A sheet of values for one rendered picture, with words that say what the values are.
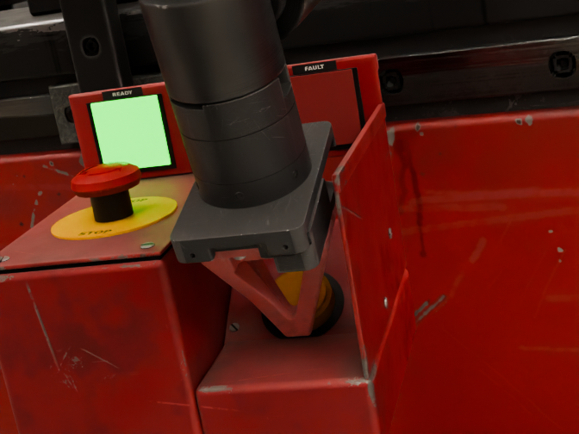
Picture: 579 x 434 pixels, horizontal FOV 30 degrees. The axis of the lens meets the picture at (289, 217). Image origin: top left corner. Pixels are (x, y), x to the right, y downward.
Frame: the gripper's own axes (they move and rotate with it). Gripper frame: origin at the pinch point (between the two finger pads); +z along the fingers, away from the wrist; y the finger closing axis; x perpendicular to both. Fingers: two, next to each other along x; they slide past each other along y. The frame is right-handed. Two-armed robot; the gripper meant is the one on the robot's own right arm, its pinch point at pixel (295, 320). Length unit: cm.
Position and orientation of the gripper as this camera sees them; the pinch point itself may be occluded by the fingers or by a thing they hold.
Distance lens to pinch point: 58.2
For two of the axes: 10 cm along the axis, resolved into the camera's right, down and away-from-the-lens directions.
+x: -9.6, 1.0, 2.6
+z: 2.2, 8.3, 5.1
